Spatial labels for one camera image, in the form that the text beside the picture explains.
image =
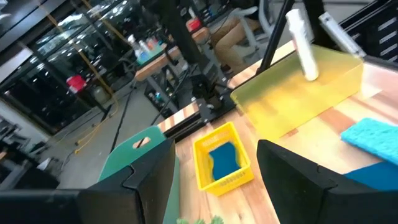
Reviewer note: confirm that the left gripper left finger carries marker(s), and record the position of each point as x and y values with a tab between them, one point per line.
140	193

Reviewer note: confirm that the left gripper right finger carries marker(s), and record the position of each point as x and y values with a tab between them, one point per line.
304	193

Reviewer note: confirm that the small yellow slotted basket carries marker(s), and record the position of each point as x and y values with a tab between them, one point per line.
228	186

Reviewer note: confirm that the blue rectangular sponge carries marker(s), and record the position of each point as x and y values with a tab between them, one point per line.
373	140
373	177

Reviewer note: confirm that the blue wavy sponge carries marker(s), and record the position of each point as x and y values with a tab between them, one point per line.
224	161

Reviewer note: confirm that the translucent yellow plastic bin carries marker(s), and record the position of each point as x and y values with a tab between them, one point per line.
280	99

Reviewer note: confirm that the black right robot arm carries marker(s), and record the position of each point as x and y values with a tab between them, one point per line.
214	105

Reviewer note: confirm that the teal plastic bin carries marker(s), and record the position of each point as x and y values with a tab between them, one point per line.
121	155

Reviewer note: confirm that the artificial green potted plant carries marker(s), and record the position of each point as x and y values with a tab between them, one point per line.
214	220

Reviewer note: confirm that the red container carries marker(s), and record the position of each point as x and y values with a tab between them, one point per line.
76	83

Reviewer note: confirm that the wooden work table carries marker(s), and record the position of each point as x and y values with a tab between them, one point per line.
155	63

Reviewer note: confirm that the grey metal bar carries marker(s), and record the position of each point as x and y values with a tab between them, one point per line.
340	34

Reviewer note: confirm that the person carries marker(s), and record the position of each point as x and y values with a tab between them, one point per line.
230	40

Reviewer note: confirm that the white office chair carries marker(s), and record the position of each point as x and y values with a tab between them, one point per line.
247	31

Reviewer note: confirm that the red box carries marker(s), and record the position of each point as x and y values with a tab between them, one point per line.
194	24

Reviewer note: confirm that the black aluminium table frame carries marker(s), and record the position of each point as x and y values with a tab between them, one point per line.
183	127

